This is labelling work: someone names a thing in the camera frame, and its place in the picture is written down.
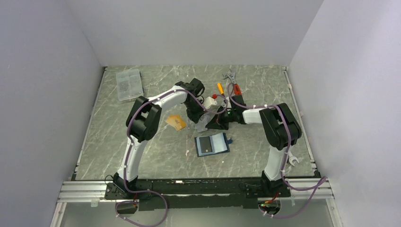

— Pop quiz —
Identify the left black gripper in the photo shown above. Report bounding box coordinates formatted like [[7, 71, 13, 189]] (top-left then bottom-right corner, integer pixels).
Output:
[[184, 99, 208, 124]]

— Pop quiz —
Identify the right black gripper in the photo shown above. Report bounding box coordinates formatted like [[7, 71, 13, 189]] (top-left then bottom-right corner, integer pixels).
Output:
[[206, 106, 236, 130]]

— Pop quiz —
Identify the black VIP card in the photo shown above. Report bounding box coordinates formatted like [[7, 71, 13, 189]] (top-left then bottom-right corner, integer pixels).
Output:
[[199, 136, 213, 155]]

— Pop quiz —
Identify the blue leather card holder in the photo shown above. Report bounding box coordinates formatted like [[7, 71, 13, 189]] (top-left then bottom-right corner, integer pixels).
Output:
[[194, 132, 233, 157]]

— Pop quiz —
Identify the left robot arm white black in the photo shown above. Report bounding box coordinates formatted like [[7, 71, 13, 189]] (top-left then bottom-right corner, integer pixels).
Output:
[[113, 79, 206, 199]]

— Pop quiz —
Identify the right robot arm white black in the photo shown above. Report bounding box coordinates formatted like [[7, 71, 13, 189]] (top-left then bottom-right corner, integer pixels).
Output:
[[206, 95, 302, 196]]

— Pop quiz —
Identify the gold card stack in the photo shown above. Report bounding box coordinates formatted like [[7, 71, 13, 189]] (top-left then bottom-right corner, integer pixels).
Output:
[[166, 114, 186, 131]]

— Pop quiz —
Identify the clear plastic screw box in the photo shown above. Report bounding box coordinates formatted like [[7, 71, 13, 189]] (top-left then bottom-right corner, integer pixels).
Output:
[[116, 69, 144, 101]]

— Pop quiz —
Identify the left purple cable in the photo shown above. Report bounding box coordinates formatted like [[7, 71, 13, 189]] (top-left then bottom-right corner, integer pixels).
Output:
[[123, 89, 229, 227]]

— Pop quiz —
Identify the purple cable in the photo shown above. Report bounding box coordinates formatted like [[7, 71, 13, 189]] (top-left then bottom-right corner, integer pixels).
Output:
[[227, 82, 328, 219], [123, 89, 229, 227]]

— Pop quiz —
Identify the orange handled screwdriver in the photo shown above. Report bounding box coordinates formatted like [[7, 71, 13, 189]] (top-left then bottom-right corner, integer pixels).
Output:
[[217, 83, 225, 96]]

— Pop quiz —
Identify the red handled adjustable wrench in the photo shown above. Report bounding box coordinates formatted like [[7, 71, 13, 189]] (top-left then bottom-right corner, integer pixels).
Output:
[[223, 70, 242, 95]]

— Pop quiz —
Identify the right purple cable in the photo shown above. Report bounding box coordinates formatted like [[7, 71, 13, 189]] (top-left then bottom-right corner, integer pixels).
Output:
[[227, 82, 328, 219]]

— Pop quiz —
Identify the aluminium frame rail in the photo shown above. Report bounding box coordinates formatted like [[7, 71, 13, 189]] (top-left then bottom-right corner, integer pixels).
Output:
[[57, 181, 106, 204]]

